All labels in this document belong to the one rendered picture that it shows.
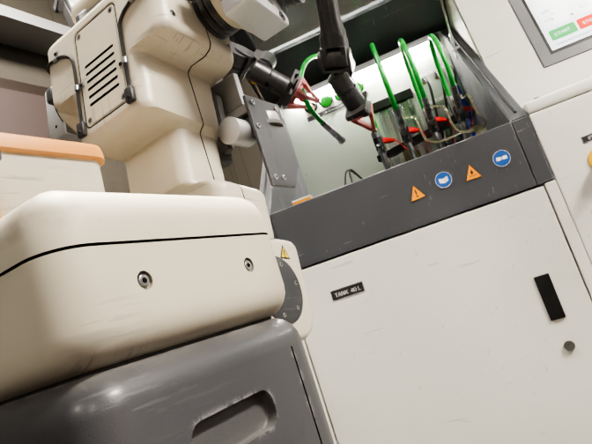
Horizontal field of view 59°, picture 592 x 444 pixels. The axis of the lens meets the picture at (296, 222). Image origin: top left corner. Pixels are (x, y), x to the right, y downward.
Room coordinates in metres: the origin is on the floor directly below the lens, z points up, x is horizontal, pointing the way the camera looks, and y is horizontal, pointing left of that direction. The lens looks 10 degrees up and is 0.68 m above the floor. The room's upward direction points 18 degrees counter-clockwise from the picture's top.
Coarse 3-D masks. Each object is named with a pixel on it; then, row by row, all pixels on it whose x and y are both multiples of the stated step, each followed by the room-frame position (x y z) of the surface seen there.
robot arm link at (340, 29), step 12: (324, 0) 1.17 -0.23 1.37; (336, 0) 1.19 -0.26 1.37; (324, 12) 1.19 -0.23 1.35; (336, 12) 1.19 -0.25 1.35; (324, 24) 1.21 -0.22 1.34; (336, 24) 1.21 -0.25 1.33; (324, 36) 1.24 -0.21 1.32; (336, 36) 1.23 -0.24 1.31; (324, 48) 1.26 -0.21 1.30; (336, 48) 1.27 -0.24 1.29; (324, 60) 1.28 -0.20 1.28; (336, 60) 1.28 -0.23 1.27
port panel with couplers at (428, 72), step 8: (448, 56) 1.70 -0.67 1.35; (424, 64) 1.73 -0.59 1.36; (432, 64) 1.72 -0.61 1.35; (440, 64) 1.71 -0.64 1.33; (424, 72) 1.73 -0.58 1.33; (432, 72) 1.72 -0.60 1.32; (424, 80) 1.70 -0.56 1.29; (432, 80) 1.72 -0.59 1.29; (448, 80) 1.71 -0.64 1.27; (424, 88) 1.73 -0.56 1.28; (432, 88) 1.73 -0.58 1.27; (440, 88) 1.72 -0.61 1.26; (440, 96) 1.72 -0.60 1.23; (432, 104) 1.73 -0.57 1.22; (440, 104) 1.72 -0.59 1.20; (440, 112) 1.73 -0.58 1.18; (448, 128) 1.73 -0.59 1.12; (456, 128) 1.69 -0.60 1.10; (440, 136) 1.73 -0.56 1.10; (448, 136) 1.73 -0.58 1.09
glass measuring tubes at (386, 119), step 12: (396, 96) 1.72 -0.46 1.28; (408, 96) 1.71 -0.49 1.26; (384, 108) 1.75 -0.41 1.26; (408, 108) 1.74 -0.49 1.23; (384, 120) 1.75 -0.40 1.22; (408, 120) 1.75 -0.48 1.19; (420, 120) 1.74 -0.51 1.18; (384, 132) 1.75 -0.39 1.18; (396, 132) 1.74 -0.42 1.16; (396, 144) 1.76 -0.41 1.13; (420, 144) 1.74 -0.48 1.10; (396, 156) 1.75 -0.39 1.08; (408, 156) 1.74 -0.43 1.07; (420, 156) 1.73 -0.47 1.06
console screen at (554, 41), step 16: (512, 0) 1.44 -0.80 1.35; (528, 0) 1.42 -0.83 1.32; (544, 0) 1.41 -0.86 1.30; (560, 0) 1.39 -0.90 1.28; (576, 0) 1.38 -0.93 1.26; (528, 16) 1.41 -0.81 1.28; (544, 16) 1.40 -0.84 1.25; (560, 16) 1.39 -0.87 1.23; (576, 16) 1.37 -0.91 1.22; (528, 32) 1.41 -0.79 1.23; (544, 32) 1.39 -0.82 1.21; (560, 32) 1.38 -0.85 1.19; (576, 32) 1.37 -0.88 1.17; (544, 48) 1.39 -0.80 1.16; (560, 48) 1.37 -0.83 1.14; (576, 48) 1.36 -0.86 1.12; (544, 64) 1.38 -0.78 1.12
